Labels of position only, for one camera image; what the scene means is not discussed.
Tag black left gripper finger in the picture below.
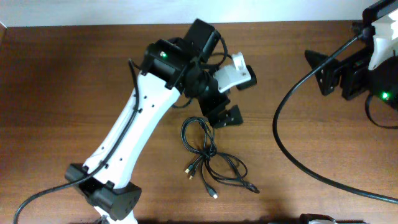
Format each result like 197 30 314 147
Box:
212 105 243 128
235 64 258 91

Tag black cable gold plug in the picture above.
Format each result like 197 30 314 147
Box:
187 122 233 177

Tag black cable dark plugs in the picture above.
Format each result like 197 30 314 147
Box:
204 152 260 194

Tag black cable white usb plug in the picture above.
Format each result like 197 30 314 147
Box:
180 116 218 199

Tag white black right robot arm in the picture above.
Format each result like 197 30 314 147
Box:
315 0 397 110

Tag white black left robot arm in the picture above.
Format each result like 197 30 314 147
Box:
65 19 257 223

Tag thick black right camera cable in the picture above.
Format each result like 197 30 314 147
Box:
272 33 398 205

